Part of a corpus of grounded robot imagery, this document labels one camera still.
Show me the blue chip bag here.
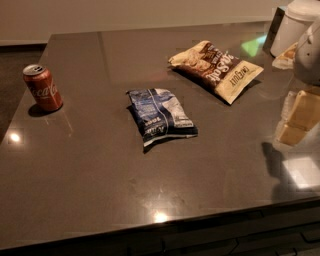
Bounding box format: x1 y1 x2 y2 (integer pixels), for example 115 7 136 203
127 88 198 148

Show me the red Coca-Cola can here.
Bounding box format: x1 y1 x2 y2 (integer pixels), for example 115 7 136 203
23 64 63 112

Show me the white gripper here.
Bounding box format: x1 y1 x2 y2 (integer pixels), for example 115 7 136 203
277 19 320 146

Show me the beige brown popcorn bag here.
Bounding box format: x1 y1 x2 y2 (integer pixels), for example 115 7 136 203
169 40 263 105

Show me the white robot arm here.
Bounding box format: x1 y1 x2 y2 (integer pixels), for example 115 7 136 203
270 0 320 146

